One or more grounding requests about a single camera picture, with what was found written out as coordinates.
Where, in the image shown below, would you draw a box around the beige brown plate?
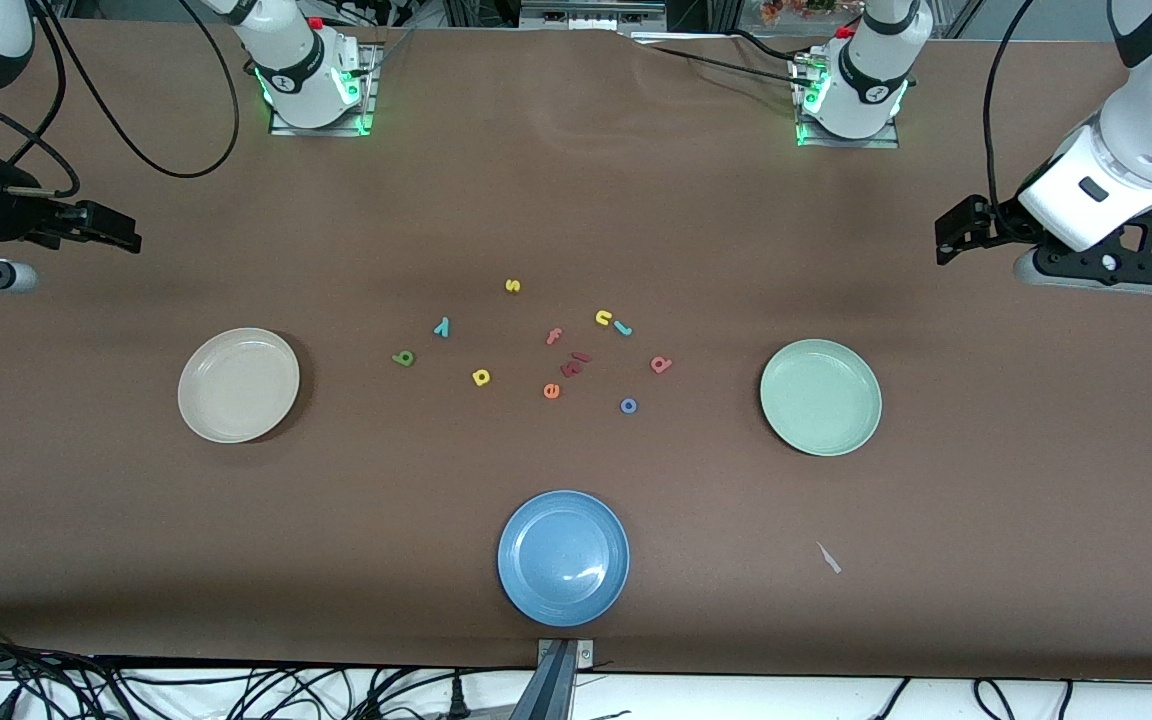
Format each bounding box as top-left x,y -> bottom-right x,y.
177,327 -> 301,444

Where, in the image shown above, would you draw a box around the pale green plate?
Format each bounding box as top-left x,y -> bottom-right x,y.
759,338 -> 883,458

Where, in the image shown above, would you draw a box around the orange artificial flowers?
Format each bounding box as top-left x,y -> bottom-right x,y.
761,0 -> 862,26

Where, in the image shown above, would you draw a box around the brown table mat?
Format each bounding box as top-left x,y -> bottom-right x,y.
0,18 -> 1152,683

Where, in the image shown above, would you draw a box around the blue plate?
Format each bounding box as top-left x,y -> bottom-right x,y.
497,489 -> 631,629

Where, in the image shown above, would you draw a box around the thin black right gripper cable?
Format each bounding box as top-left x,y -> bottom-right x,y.
0,95 -> 82,198

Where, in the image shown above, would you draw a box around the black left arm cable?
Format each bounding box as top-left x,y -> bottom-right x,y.
982,0 -> 1037,203

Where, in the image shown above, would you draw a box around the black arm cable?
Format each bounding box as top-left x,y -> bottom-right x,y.
31,0 -> 241,179
982,0 -> 1037,203

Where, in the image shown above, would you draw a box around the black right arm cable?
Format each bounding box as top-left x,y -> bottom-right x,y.
31,0 -> 241,179

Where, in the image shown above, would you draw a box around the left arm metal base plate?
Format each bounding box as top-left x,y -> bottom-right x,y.
796,60 -> 900,149

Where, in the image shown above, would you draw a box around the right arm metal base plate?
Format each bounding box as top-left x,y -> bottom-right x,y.
269,45 -> 381,137

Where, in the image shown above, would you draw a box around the black cable on mat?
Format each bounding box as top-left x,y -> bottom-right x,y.
631,30 -> 817,91

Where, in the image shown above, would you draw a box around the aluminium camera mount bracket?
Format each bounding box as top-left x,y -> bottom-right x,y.
509,638 -> 595,720

